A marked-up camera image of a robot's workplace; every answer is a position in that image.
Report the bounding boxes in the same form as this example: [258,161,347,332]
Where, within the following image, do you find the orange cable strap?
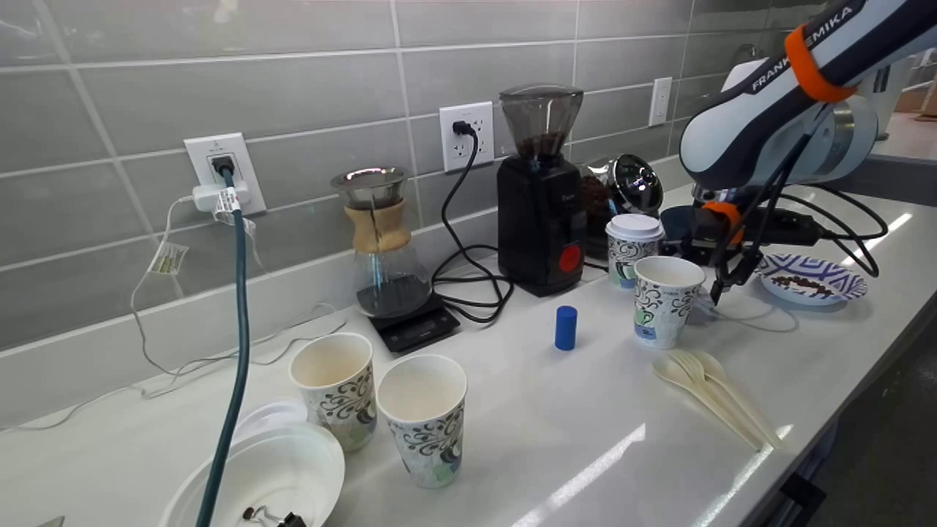
[782,24,858,105]
[703,197,750,250]

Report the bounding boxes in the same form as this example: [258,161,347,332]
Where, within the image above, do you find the pale wooden fork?
[669,352,777,450]

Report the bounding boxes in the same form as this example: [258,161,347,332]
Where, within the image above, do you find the lidded patterned paper cup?
[603,212,669,292]

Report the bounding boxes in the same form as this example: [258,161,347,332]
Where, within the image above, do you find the dark blue bowl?
[659,203,726,265]

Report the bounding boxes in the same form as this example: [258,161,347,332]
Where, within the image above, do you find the white plastic cup lid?
[684,289,729,332]

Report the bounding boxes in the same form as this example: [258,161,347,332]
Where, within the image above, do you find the teal cable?
[193,156,255,527]

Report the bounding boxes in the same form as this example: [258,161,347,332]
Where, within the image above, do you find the thin white cable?
[18,193,354,434]

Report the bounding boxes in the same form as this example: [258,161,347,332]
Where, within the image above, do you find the black grinder power cord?
[429,117,520,329]

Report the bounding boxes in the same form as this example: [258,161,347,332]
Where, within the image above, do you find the small white cable tag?
[145,241,192,282]

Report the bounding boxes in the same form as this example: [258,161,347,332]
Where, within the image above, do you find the white wall outlet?
[183,133,271,219]
[438,99,499,175]
[647,74,678,130]

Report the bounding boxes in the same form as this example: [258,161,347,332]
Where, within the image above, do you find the blue plastic cylinder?
[550,303,581,355]

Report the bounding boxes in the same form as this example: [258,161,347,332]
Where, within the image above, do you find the shiny dark round appliance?
[584,153,669,260]

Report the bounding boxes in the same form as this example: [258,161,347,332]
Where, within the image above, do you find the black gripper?
[694,193,774,307]

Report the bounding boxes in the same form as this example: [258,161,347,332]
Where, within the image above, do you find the blue patterned plate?
[760,250,871,311]

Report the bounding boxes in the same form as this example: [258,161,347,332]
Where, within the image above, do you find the black drawer handle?
[779,472,832,516]

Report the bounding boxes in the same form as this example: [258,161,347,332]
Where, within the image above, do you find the wooden stir sticks bag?
[654,355,772,455]

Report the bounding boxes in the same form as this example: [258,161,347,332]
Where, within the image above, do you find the black coffee grinder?
[496,86,591,298]

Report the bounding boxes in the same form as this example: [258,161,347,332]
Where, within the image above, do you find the white bowl patterned outside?
[160,418,348,527]

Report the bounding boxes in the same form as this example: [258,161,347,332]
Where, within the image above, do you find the glass pour-over carafe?
[328,164,435,319]

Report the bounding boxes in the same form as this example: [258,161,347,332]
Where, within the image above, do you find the white plug adapter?
[192,183,244,219]

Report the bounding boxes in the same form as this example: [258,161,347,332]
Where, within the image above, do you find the black coffee scale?
[354,275,463,357]

